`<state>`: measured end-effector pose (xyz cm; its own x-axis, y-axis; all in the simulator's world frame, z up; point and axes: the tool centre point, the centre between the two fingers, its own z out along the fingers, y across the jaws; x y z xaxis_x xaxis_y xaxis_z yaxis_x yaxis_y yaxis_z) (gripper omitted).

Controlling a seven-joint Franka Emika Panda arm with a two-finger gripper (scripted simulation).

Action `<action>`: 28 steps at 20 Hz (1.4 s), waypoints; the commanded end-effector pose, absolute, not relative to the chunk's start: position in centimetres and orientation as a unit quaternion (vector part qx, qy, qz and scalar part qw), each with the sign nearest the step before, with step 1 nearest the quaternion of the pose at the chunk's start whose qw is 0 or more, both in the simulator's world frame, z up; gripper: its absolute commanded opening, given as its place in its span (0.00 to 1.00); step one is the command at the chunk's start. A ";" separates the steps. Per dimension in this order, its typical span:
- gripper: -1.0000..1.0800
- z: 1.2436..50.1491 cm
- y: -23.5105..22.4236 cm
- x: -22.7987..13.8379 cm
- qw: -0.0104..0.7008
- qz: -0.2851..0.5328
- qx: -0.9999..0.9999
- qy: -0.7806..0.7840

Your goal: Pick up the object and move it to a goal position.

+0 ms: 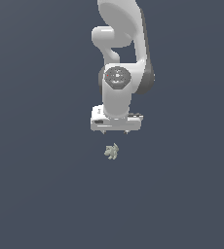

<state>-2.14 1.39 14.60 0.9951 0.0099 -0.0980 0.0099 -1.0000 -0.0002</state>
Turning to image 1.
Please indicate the small pale green figurine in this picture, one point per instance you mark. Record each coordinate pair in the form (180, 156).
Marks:
(112, 151)

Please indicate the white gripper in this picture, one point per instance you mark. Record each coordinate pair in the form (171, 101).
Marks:
(117, 123)

